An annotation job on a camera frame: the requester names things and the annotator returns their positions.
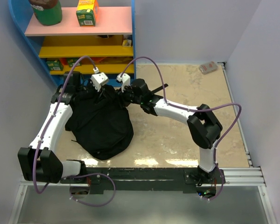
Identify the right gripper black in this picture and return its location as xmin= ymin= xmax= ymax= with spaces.
xmin=112 ymin=82 xmax=143 ymax=109

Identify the black student backpack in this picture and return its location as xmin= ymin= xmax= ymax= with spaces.
xmin=65 ymin=85 xmax=134 ymax=161

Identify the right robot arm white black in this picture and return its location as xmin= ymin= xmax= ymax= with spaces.
xmin=116 ymin=76 xmax=223 ymax=184

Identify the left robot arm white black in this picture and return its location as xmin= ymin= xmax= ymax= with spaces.
xmin=18 ymin=71 xmax=90 ymax=183

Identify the green brown bag on shelf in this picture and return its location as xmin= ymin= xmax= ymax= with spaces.
xmin=29 ymin=0 xmax=63 ymax=26

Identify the orange snack packet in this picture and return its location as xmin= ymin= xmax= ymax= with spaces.
xmin=92 ymin=57 xmax=106 ymax=64

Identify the green small box right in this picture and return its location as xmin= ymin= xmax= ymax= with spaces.
xmin=66 ymin=57 xmax=79 ymax=68

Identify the green small box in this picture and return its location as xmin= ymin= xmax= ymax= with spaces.
xmin=66 ymin=57 xmax=79 ymax=68
xmin=46 ymin=59 xmax=63 ymax=71

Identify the green small box left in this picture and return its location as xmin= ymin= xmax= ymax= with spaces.
xmin=46 ymin=59 xmax=63 ymax=71

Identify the blue shelf unit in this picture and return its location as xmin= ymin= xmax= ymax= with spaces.
xmin=8 ymin=0 xmax=136 ymax=87

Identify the small yellow white box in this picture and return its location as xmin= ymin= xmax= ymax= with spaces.
xmin=122 ymin=39 xmax=133 ymax=47

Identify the yellow green box on shelf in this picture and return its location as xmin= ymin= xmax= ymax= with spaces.
xmin=76 ymin=0 xmax=99 ymax=27

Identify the grey red packet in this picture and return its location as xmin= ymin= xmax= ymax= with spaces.
xmin=199 ymin=61 xmax=218 ymax=75

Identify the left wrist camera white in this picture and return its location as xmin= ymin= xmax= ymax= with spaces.
xmin=90 ymin=67 xmax=109 ymax=92

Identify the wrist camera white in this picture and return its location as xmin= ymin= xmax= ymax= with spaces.
xmin=116 ymin=73 xmax=131 ymax=92
xmin=90 ymin=67 xmax=109 ymax=92

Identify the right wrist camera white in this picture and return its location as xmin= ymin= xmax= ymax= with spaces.
xmin=116 ymin=73 xmax=131 ymax=92

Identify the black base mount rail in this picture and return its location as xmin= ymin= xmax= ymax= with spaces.
xmin=60 ymin=167 xmax=227 ymax=196

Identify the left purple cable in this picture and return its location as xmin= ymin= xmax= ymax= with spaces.
xmin=33 ymin=55 xmax=116 ymax=208

